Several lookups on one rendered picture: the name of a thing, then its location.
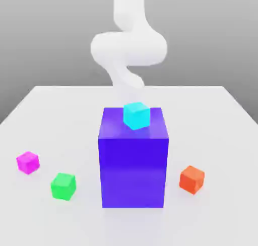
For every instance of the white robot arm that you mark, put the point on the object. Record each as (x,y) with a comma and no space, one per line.
(129,48)

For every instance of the small cyan cube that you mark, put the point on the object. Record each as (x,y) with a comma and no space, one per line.
(136,116)

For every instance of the small orange cube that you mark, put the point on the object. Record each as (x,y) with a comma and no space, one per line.
(191,179)

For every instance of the small green cube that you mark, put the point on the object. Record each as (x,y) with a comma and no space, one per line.
(63,186)

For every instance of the small magenta cube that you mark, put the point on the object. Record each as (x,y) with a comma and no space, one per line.
(27,163)

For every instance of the large purple box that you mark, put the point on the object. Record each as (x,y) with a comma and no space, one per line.
(132,169)

